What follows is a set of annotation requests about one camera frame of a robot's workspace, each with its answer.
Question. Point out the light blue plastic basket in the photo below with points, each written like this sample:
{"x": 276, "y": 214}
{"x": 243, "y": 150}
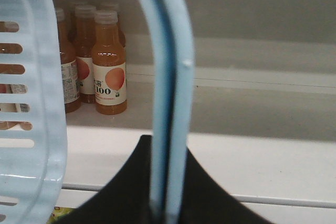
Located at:
{"x": 34, "y": 175}

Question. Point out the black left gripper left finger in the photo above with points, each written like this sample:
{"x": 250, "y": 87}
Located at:
{"x": 125, "y": 198}

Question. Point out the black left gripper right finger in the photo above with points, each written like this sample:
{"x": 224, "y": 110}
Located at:
{"x": 204, "y": 201}

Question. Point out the white store shelving unit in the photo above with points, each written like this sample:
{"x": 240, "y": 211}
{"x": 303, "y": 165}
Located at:
{"x": 263, "y": 120}

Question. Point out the orange peach juice bottle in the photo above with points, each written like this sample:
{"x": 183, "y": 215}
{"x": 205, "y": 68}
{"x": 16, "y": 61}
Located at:
{"x": 109, "y": 67}
{"x": 84, "y": 42}
{"x": 114, "y": 9}
{"x": 70, "y": 80}

